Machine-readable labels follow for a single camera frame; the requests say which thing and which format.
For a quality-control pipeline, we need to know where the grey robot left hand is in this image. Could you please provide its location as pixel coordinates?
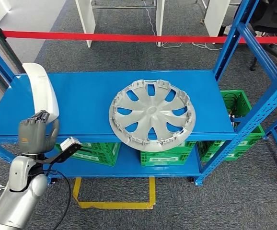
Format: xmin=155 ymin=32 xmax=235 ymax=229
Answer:
xmin=17 ymin=110 xmax=60 ymax=156

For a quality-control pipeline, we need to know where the red barrier tape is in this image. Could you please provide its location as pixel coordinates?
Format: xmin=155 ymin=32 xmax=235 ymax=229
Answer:
xmin=0 ymin=30 xmax=277 ymax=45

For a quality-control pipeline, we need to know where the black office chair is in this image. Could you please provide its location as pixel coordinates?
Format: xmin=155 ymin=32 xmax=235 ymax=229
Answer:
xmin=248 ymin=0 xmax=277 ymax=72

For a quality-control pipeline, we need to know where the yellow floor tape square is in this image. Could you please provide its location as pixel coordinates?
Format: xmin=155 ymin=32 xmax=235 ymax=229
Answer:
xmin=72 ymin=176 xmax=156 ymax=210

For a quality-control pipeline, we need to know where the white floor cable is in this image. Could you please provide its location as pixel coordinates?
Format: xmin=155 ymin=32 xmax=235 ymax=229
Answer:
xmin=143 ymin=0 xmax=183 ymax=49
xmin=192 ymin=41 xmax=223 ymax=52

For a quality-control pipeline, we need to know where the white curved car body part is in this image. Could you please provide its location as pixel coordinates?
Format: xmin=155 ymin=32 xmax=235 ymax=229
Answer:
xmin=22 ymin=62 xmax=60 ymax=123

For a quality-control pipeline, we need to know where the black cable bundle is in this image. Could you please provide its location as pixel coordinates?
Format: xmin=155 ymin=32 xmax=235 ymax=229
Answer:
xmin=223 ymin=92 xmax=238 ymax=119

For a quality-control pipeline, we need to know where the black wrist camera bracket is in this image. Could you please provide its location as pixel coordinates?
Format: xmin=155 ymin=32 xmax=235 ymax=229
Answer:
xmin=34 ymin=142 xmax=82 ymax=166

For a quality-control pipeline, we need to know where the silver wheel hubcap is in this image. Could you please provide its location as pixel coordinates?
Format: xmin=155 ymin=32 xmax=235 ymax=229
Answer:
xmin=109 ymin=79 xmax=197 ymax=153

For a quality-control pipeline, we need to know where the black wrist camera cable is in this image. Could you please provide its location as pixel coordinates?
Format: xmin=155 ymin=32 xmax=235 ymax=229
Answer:
xmin=44 ymin=169 xmax=72 ymax=230

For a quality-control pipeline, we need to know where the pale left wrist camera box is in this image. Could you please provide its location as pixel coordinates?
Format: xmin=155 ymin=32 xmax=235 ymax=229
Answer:
xmin=60 ymin=136 xmax=82 ymax=152

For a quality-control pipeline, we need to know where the chrome barrier stanchion post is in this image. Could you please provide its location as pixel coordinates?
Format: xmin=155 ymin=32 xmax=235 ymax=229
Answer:
xmin=0 ymin=24 xmax=26 ymax=74

